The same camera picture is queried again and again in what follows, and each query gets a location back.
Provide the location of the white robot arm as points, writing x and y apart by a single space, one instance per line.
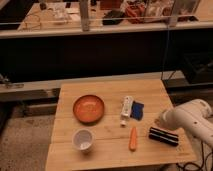
192 117

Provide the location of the white tube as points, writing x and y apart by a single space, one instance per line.
126 110

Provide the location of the orange plate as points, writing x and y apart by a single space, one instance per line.
88 109

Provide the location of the blue cloth piece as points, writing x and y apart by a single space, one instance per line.
137 111

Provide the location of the orange carrot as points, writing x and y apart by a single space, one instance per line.
133 139

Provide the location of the white cup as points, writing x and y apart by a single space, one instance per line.
82 140

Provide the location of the black object on bench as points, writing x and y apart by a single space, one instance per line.
113 17

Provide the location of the red object on bench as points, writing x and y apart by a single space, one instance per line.
135 13

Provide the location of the black box right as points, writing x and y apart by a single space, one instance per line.
198 67

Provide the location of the grey metal post left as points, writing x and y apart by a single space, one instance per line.
83 6

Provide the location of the grey metal post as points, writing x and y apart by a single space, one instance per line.
83 6
173 18

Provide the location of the grey metal post right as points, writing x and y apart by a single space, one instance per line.
173 18

